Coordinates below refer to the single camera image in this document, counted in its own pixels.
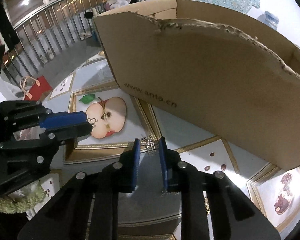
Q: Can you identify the gold heart earring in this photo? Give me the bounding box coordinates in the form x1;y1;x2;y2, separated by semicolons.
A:
87;118;98;127

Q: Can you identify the blue water jug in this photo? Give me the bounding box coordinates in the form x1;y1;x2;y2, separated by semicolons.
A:
257;11;279;30

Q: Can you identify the red gift bag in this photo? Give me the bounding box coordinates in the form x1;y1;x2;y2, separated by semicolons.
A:
19;75;52;101

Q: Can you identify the brown cardboard box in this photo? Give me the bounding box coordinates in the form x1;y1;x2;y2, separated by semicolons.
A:
94;0;300;170

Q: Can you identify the metal stair railing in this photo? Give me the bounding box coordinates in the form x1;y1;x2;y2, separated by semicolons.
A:
1;0;107;84

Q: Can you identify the silver charm keychain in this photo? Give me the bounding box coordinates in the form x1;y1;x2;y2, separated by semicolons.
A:
140;135;156;157

